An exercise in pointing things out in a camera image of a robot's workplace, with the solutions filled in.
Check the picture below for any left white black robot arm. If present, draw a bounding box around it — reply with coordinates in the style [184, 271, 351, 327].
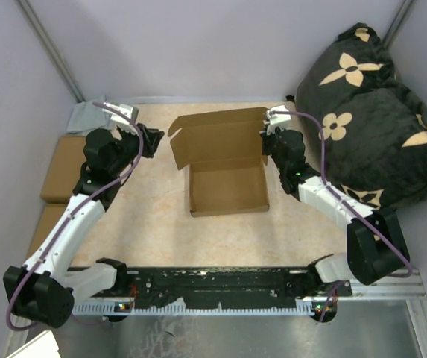
[3, 124, 165, 331]

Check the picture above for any folded brown box upper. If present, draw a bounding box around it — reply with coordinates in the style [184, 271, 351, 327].
[40, 136, 86, 204]

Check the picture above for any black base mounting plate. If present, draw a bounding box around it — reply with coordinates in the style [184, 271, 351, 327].
[86, 266, 352, 324]

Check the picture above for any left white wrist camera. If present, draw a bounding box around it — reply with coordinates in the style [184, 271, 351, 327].
[102, 102, 139, 133]

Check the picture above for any white paper sheet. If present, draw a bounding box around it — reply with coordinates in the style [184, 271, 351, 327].
[8, 330, 61, 358]

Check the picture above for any folded brown box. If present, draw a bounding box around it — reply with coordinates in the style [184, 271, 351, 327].
[26, 204, 67, 258]
[40, 136, 86, 204]

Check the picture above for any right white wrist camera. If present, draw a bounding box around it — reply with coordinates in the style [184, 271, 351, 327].
[263, 105, 292, 135]

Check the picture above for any folded brown box lower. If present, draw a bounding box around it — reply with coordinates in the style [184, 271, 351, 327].
[26, 204, 67, 258]

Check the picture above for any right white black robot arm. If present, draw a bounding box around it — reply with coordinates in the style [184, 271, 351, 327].
[260, 128, 413, 295]

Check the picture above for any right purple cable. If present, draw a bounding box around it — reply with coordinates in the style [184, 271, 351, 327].
[271, 108, 414, 324]

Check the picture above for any grey cloth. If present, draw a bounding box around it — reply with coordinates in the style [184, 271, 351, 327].
[66, 101, 108, 134]

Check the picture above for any brown cardboard box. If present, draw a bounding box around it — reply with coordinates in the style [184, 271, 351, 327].
[168, 107, 270, 217]

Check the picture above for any purple cable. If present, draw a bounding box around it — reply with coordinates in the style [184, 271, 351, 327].
[4, 102, 145, 331]
[271, 108, 414, 324]

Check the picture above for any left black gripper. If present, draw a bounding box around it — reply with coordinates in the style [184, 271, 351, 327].
[109, 123, 165, 176]

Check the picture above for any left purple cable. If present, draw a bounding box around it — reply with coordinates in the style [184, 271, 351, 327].
[4, 102, 145, 331]

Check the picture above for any black floral pillow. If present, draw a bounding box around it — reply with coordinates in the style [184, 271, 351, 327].
[295, 23, 427, 208]

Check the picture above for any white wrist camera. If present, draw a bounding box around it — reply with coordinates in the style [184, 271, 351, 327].
[102, 102, 139, 133]
[263, 105, 292, 135]

